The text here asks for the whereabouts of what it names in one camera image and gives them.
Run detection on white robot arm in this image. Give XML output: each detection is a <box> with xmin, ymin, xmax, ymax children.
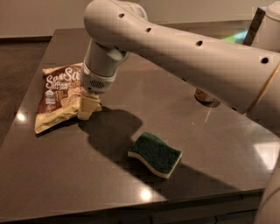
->
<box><xmin>81</xmin><ymin>0</ymin><xmax>280</xmax><ymax>136</ymax></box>

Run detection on brown sea salt chip bag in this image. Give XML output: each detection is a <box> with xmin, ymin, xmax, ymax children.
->
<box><xmin>34</xmin><ymin>63</ymin><xmax>83</xmax><ymax>134</ymax></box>

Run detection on orange soda can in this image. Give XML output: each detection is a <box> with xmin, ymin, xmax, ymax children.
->
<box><xmin>194</xmin><ymin>88</ymin><xmax>214</xmax><ymax>103</ymax></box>

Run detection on green and yellow sponge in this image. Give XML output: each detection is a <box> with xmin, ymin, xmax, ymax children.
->
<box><xmin>128</xmin><ymin>132</ymin><xmax>182</xmax><ymax>179</ymax></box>

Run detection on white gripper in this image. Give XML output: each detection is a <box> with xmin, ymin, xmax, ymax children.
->
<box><xmin>78</xmin><ymin>39</ymin><xmax>130</xmax><ymax>121</ymax></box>

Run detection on dark object at table edge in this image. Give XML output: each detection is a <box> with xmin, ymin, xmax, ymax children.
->
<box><xmin>243</xmin><ymin>7</ymin><xmax>266</xmax><ymax>46</ymax></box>

